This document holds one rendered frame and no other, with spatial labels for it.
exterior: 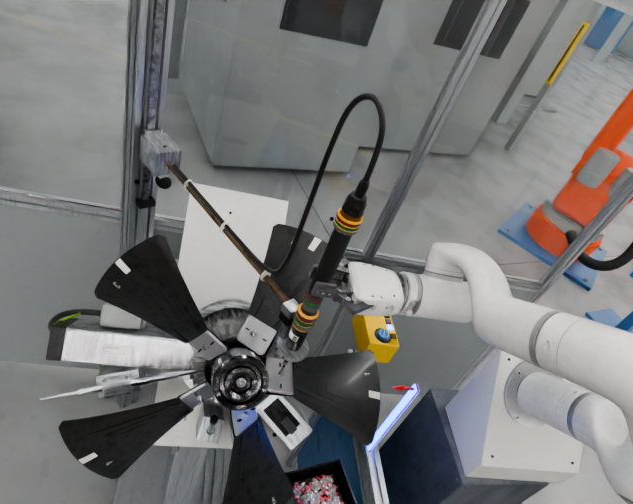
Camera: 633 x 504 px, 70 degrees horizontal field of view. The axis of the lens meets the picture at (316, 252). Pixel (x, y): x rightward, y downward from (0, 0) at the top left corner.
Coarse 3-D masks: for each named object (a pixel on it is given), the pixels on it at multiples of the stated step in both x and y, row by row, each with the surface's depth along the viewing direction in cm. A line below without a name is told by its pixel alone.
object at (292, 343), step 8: (360, 184) 69; (368, 184) 69; (352, 192) 71; (360, 192) 70; (352, 200) 70; (360, 200) 70; (344, 208) 72; (352, 208) 71; (360, 208) 71; (352, 216) 72; (360, 216) 72; (288, 336) 93; (296, 336) 91; (304, 336) 91; (288, 344) 94; (296, 344) 93
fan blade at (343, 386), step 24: (312, 360) 109; (336, 360) 111; (360, 360) 113; (312, 384) 104; (336, 384) 106; (360, 384) 109; (312, 408) 101; (336, 408) 103; (360, 408) 106; (360, 432) 104
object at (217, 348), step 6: (204, 336) 97; (210, 336) 96; (192, 342) 100; (198, 342) 99; (204, 342) 98; (210, 342) 97; (216, 342) 96; (198, 348) 100; (210, 348) 98; (216, 348) 98; (222, 348) 97; (204, 354) 101; (210, 354) 100; (216, 354) 99
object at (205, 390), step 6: (204, 384) 95; (192, 390) 95; (198, 390) 96; (204, 390) 98; (210, 390) 99; (186, 396) 95; (192, 396) 97; (204, 396) 100; (210, 396) 102; (186, 402) 97; (192, 402) 99; (198, 402) 101; (192, 408) 101
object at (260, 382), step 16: (224, 352) 99; (240, 352) 96; (208, 368) 103; (224, 368) 93; (240, 368) 94; (256, 368) 96; (224, 384) 94; (256, 384) 95; (224, 400) 93; (240, 400) 95; (256, 400) 95
